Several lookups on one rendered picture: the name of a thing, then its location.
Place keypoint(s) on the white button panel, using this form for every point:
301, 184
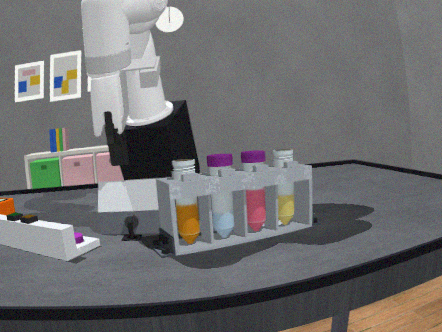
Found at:
133, 200

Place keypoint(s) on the orange digital multimeter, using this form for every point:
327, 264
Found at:
7, 206

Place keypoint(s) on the black table edge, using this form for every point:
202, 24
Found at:
168, 308

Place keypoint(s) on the clear threaded tube neck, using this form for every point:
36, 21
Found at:
283, 154

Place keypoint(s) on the white threaded tube neck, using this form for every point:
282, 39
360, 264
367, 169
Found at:
183, 165

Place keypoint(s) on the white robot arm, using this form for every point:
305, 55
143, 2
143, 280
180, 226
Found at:
106, 31

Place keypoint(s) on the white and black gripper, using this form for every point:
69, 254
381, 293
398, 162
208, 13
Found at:
110, 108

